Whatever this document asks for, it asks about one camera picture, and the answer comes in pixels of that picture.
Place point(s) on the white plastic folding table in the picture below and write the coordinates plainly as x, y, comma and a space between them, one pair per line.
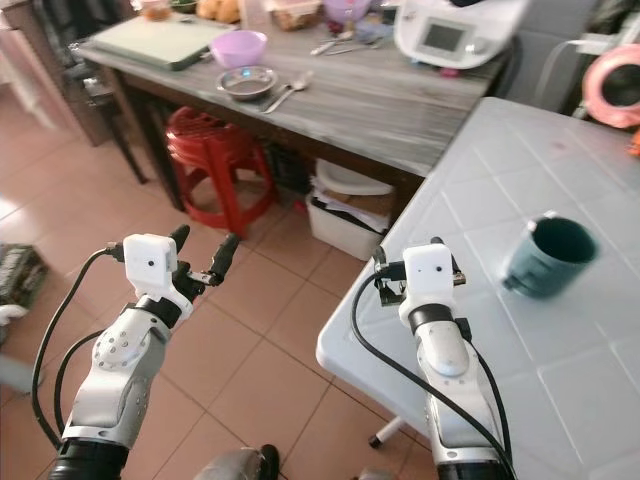
490, 160

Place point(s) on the white kitchen machine with screen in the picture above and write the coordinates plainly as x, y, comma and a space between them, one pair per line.
500, 30

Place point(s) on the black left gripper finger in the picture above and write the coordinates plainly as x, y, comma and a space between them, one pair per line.
179, 238
224, 260

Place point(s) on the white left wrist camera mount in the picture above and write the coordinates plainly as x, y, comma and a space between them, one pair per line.
150, 262

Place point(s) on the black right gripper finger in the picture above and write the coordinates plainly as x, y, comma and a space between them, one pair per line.
380, 262
436, 241

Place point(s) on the pink round object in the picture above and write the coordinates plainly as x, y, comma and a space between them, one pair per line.
592, 90

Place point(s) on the clear lidded food container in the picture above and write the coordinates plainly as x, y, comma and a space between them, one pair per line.
295, 15

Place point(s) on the grey cylindrical object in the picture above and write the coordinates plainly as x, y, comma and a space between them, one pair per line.
12, 375

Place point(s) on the glass food bowl pink lid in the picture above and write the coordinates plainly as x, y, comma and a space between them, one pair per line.
156, 10

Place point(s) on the white crumpled cloth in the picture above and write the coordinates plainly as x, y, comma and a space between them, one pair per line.
12, 312

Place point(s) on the black box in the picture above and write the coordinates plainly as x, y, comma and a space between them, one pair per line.
288, 170

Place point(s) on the steel cutlery piece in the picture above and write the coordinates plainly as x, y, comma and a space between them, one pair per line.
332, 44
355, 46

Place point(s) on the robot left leg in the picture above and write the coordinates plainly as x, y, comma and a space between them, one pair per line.
230, 465

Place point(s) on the teal bunny mug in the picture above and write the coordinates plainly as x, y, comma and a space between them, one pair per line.
550, 258

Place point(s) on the grey wooden table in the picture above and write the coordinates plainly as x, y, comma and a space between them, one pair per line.
370, 110

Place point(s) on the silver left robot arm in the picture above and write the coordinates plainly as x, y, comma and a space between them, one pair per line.
120, 370

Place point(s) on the pale green cutting board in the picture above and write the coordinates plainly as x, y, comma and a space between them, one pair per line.
155, 42

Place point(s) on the steel fork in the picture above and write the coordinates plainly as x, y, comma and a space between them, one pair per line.
275, 100

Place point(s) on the white plastic storage bin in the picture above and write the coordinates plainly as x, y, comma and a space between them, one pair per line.
345, 235

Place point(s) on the round steel plate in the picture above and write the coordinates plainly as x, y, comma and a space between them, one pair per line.
248, 84

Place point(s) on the large purple plastic bowl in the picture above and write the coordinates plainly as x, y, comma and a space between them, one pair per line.
238, 50

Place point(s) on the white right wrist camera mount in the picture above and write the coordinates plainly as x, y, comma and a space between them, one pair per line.
430, 272

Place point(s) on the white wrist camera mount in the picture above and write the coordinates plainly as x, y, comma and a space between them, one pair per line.
150, 262
430, 272

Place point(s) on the small purple plastic bowl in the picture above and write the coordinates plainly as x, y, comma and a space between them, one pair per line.
345, 10

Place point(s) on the red plastic stool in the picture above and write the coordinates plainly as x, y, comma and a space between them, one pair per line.
205, 130

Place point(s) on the black chair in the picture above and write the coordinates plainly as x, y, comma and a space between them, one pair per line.
60, 25

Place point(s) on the steel spoon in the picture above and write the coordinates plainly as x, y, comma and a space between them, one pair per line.
302, 80

